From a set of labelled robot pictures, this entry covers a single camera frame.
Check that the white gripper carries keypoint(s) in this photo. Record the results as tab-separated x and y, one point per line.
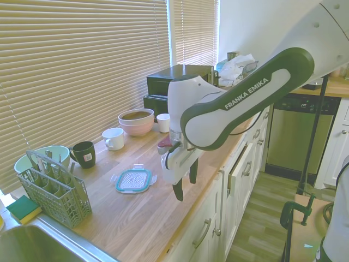
177	166

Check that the clear lid with teal seal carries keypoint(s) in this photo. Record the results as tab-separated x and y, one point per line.
133	180

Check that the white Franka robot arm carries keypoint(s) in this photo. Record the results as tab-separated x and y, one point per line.
245	92

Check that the black food tray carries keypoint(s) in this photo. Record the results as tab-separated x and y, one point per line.
313	86

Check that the white kitchen cabinet run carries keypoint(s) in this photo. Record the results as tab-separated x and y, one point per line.
210	202

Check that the round metal cabinet knob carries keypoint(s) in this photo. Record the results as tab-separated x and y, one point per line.
344	132
217	232

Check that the tall white cup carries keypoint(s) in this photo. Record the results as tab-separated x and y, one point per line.
163	124

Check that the pink bowl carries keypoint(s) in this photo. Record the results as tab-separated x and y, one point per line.
136	130

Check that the wide white mug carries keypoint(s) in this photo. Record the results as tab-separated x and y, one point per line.
115	139

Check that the grey bowl with brown inside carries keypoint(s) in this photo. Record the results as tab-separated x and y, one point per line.
136	115

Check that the black toaster oven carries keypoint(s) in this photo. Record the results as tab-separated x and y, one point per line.
152	105

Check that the dark green clamp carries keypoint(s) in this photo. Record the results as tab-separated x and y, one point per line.
285	215

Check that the black mug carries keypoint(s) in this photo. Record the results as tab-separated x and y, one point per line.
84	155

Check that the stainless steel dishwasher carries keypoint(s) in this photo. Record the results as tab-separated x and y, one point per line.
286	136

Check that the grey plastic cutlery basket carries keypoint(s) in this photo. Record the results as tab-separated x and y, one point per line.
68	207

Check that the crumpled white plastic bag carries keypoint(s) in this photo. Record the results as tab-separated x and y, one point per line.
231	68

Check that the wooden mounting board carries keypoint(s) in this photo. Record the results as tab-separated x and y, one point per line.
300	234

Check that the mint green bowl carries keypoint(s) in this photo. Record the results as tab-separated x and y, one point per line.
61	157

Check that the small grey cup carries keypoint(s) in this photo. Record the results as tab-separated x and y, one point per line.
233	55

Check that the narrow beige window blind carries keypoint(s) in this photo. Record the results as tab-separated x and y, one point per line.
193	32

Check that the white side cabinet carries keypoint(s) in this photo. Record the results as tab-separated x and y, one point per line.
338	152

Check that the wide beige window blind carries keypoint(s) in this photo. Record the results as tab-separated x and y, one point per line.
68	68

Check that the green and yellow sponge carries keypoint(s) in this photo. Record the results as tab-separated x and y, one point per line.
23	208

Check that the stainless steel sink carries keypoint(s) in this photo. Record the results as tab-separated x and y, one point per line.
32	245

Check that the maroon wrist camera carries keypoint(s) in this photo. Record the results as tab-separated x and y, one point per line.
165	144

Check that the black camera stand pole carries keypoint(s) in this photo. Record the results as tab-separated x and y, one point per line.
313	136

